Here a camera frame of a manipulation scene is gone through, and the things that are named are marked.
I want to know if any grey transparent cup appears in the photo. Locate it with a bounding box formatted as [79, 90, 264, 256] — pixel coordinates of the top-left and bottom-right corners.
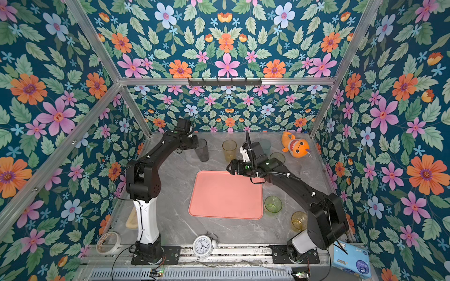
[195, 139, 209, 162]

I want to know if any yellow transparent cup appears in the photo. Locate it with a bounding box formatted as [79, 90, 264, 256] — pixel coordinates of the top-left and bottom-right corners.
[222, 139, 237, 163]

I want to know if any green tall transparent cup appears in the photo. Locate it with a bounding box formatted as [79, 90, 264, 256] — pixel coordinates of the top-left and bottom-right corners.
[270, 152, 285, 163]

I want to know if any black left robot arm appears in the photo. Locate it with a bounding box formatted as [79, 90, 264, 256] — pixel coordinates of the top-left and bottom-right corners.
[126, 119, 199, 264]

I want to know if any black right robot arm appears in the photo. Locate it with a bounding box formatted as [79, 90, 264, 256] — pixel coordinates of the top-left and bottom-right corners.
[227, 132, 350, 263]

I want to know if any pink plastic tray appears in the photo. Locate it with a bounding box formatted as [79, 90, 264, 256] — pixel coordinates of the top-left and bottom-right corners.
[189, 170, 264, 220]

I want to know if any teal frosted cup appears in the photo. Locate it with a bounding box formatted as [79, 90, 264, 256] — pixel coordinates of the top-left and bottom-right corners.
[259, 139, 271, 157]

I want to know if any orange plush fish toy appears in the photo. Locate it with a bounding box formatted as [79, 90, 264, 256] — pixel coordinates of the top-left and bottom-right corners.
[281, 132, 311, 158]

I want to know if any green short cup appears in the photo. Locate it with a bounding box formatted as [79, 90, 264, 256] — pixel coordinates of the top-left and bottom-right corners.
[264, 196, 283, 214]

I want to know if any yellow short cup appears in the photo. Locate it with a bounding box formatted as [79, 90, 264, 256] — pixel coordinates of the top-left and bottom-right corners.
[291, 211, 308, 232]

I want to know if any white alarm clock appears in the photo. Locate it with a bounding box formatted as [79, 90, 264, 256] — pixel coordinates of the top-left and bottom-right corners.
[192, 234, 218, 259]

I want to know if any white tape roll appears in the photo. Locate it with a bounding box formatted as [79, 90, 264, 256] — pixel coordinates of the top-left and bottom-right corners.
[96, 231, 121, 255]

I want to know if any blue tissue pack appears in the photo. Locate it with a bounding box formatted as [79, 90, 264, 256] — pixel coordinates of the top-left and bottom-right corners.
[330, 241, 372, 279]

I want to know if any black hook rail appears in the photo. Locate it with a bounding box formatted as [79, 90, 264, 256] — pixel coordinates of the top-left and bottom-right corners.
[187, 78, 263, 87]

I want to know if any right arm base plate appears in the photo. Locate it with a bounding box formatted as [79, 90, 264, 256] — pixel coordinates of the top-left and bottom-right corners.
[269, 245, 320, 265]

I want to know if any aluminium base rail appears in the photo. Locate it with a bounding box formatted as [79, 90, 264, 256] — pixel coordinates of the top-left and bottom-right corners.
[82, 244, 332, 267]

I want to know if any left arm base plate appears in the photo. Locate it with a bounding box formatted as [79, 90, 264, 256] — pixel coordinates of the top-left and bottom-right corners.
[131, 244, 181, 265]

